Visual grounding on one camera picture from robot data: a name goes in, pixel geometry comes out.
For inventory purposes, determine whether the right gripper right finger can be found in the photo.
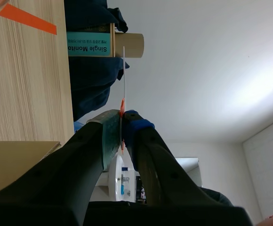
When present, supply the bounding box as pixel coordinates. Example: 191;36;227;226
82;109;254;226

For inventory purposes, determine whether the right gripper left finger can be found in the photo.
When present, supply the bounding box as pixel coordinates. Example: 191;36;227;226
0;109;123;226

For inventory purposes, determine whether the grey metal plate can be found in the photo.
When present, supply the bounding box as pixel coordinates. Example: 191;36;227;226
119;46;130;155

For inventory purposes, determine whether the white wash basin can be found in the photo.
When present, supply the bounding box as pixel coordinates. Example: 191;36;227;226
107;154;137;202

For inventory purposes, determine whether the plain brown cardboard box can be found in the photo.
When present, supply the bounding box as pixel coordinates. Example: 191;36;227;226
0;140;61;197

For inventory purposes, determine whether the turquoise and brown cardboard box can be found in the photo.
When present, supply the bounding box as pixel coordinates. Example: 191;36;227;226
66;23;116;58

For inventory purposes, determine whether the brown cardboard tube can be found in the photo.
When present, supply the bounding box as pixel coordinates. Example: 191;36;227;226
114;32;145;58

